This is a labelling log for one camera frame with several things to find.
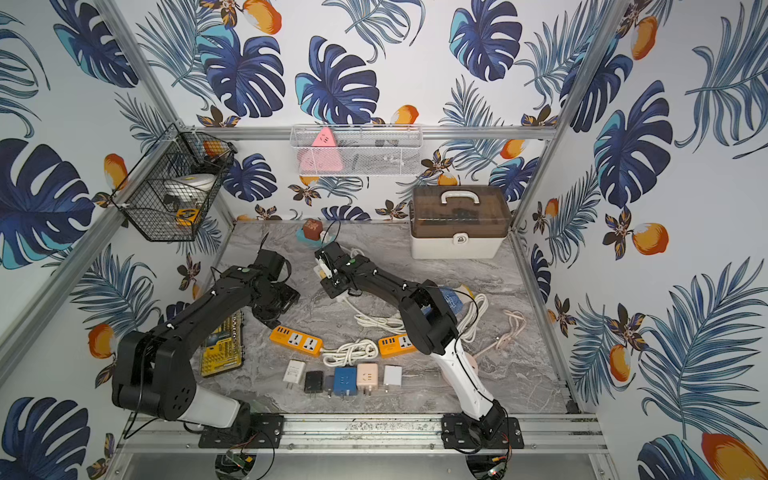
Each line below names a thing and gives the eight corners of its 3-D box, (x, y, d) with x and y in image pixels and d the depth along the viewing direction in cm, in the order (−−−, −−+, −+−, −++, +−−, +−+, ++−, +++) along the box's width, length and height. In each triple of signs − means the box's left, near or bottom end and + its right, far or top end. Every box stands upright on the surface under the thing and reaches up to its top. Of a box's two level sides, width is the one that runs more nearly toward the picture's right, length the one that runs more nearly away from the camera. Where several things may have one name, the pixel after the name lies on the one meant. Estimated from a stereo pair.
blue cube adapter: (334, 396, 81) (332, 391, 77) (337, 371, 85) (334, 365, 82) (356, 396, 81) (354, 391, 77) (357, 371, 85) (356, 365, 82)
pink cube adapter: (357, 394, 81) (356, 389, 77) (359, 367, 86) (357, 361, 82) (378, 394, 81) (377, 389, 77) (378, 367, 86) (378, 361, 82)
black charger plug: (304, 396, 82) (302, 393, 80) (308, 374, 85) (306, 371, 84) (321, 396, 82) (320, 393, 80) (324, 374, 86) (322, 371, 84)
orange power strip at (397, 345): (381, 359, 88) (381, 355, 86) (378, 343, 91) (377, 339, 89) (414, 352, 89) (415, 348, 87) (410, 336, 93) (410, 332, 90)
